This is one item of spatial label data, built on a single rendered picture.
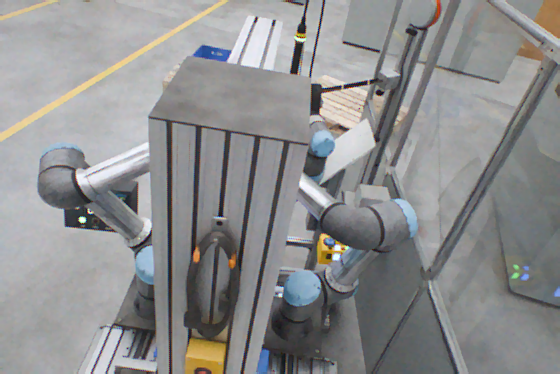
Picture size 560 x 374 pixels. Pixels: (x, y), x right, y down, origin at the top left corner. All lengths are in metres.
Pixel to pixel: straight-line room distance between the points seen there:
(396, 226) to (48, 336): 2.23
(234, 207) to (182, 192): 0.09
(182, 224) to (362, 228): 0.51
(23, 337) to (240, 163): 2.40
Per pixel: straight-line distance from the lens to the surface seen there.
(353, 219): 1.14
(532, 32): 1.67
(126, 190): 1.77
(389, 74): 2.28
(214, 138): 0.68
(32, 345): 2.92
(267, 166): 0.69
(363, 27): 7.41
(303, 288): 1.46
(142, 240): 1.54
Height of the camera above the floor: 2.38
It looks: 38 degrees down
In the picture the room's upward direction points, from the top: 11 degrees clockwise
